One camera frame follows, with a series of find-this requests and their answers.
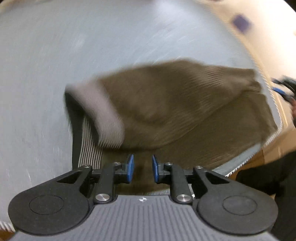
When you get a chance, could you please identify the brown corduroy pants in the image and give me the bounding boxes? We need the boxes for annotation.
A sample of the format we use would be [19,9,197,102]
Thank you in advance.
[65,60,278,195]

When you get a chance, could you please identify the person right hand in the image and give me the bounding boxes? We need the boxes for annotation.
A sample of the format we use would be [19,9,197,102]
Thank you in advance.
[290,99,296,127]

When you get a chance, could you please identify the purple folded mat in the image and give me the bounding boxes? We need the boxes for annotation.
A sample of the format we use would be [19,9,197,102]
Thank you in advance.
[231,14,252,34]

